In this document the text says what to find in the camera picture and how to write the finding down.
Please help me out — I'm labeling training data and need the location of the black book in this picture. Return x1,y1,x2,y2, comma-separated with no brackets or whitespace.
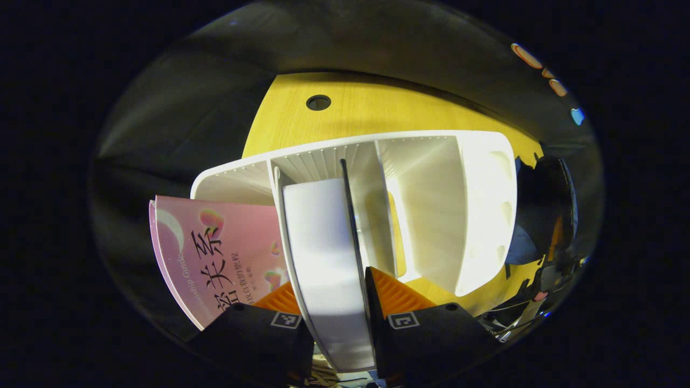
281,159,378,372

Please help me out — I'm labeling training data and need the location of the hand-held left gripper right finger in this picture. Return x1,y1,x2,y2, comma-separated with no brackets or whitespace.
365,267,496,380

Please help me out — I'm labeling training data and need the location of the pink book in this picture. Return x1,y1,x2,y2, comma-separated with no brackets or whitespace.
149,195,294,330

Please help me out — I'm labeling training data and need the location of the blue schoolbag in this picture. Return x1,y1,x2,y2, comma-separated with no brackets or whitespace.
507,155,580,267

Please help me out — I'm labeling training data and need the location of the black backdrop cloth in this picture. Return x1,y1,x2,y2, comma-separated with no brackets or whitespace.
92,3,602,335

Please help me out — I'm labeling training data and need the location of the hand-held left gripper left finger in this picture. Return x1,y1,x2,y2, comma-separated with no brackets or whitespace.
189,280,314,386

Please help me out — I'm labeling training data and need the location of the white bookshelf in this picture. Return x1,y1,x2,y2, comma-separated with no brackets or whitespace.
190,129,518,297

